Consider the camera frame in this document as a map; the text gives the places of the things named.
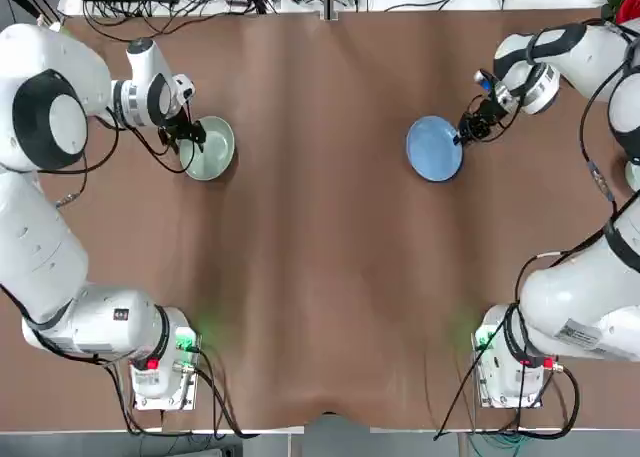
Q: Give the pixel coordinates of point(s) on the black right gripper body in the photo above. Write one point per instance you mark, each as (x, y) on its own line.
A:
(491, 108)

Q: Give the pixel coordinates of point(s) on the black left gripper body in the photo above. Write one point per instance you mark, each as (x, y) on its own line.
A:
(180, 126)

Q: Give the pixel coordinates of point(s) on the green plate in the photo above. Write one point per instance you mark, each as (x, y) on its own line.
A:
(215, 152)

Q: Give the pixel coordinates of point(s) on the blue plate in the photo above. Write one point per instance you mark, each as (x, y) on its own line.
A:
(430, 149)

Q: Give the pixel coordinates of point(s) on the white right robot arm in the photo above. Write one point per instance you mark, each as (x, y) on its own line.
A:
(575, 297)

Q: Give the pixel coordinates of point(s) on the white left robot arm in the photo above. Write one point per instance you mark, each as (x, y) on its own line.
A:
(40, 237)

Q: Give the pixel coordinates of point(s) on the white cup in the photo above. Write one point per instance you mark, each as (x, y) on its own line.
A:
(635, 177)

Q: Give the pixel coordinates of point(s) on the red rose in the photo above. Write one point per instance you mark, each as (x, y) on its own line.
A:
(631, 9)

